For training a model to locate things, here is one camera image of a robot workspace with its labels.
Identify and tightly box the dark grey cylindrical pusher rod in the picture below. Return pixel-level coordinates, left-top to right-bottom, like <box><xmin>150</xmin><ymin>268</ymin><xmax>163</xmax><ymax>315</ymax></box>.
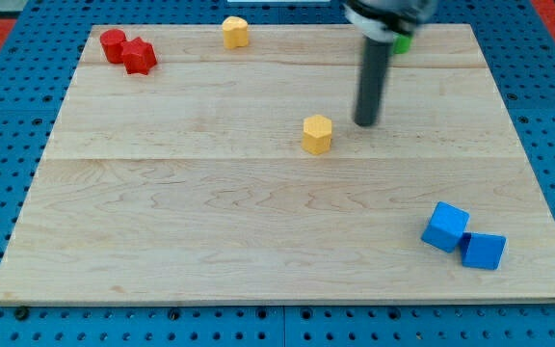
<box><xmin>353</xmin><ymin>36</ymin><xmax>395</xmax><ymax>128</ymax></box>

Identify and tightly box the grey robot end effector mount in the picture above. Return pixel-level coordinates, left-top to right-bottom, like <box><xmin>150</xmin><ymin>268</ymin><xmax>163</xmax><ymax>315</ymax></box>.
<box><xmin>343</xmin><ymin>0</ymin><xmax>438</xmax><ymax>42</ymax></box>

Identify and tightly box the yellow hexagon block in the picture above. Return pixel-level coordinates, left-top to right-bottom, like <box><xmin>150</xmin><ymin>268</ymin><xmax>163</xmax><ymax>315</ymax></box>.
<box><xmin>302</xmin><ymin>115</ymin><xmax>332</xmax><ymax>155</ymax></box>

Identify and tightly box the yellow heart block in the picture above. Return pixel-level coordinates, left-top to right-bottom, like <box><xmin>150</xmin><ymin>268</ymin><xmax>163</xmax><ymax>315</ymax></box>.
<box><xmin>222</xmin><ymin>16</ymin><xmax>250</xmax><ymax>49</ymax></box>

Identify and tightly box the green block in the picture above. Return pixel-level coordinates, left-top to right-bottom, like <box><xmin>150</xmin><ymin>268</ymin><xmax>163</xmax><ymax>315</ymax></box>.
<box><xmin>392</xmin><ymin>34</ymin><xmax>412</xmax><ymax>55</ymax></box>

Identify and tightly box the wooden board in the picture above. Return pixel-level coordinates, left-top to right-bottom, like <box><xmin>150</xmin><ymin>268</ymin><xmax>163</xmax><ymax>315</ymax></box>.
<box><xmin>0</xmin><ymin>24</ymin><xmax>555</xmax><ymax>307</ymax></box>

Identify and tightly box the red star block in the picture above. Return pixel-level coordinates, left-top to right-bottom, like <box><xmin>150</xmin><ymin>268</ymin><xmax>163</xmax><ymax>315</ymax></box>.
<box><xmin>121</xmin><ymin>37</ymin><xmax>157</xmax><ymax>75</ymax></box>

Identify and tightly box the blue tilted cube block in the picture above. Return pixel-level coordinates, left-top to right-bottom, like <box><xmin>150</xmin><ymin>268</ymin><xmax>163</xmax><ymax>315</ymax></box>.
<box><xmin>460</xmin><ymin>232</ymin><xmax>507</xmax><ymax>270</ymax></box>

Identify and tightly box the red cylinder block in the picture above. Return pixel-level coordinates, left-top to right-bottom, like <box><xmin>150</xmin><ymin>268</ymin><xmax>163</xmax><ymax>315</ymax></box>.
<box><xmin>99</xmin><ymin>29</ymin><xmax>126</xmax><ymax>64</ymax></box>

